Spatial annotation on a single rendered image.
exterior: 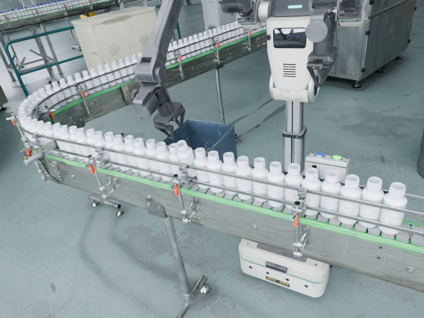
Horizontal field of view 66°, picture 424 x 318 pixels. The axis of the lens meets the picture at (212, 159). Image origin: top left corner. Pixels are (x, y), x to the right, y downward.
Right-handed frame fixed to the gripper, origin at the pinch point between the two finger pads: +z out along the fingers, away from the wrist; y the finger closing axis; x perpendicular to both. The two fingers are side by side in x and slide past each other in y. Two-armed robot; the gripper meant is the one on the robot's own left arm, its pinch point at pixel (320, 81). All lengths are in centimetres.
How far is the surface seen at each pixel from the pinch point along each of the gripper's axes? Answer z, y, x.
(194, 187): 40, -18, 43
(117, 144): 26, -18, 80
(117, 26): 36, 263, 346
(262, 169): 25.9, -16.5, 14.2
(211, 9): 62, 516, 334
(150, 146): 25, -17, 62
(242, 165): 24.9, -17.8, 20.9
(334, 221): 39.6, -18.5, -10.6
